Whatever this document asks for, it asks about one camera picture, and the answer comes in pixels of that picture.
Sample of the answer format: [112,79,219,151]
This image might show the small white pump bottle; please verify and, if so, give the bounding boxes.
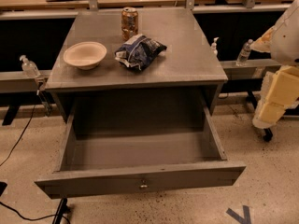
[211,37,219,56]

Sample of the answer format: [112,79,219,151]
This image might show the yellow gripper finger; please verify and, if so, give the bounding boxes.
[255,101,285,124]
[266,65,299,106]

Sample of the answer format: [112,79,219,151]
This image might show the open grey top drawer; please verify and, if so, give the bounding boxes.
[36,91,246,199]

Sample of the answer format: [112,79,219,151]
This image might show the white paper bowl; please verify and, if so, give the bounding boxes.
[64,42,107,70]

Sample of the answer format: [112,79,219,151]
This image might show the blue chip bag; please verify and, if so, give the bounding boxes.
[115,34,167,71]

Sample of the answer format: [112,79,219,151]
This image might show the clear plastic water bottle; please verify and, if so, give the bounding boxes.
[236,39,253,66]

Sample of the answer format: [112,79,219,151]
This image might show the clear pump sanitizer bottle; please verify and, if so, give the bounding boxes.
[20,55,41,78]

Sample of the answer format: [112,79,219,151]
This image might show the grey drawer cabinet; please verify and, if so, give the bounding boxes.
[46,7,227,118]

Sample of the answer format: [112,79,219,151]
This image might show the black floor cable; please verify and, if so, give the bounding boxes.
[0,103,71,224]

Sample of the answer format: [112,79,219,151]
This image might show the orange soda can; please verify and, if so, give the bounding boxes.
[121,7,138,40]

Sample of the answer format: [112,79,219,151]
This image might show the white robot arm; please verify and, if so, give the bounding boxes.
[250,0,299,129]

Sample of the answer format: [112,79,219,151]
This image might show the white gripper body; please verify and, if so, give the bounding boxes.
[252,72,299,129]

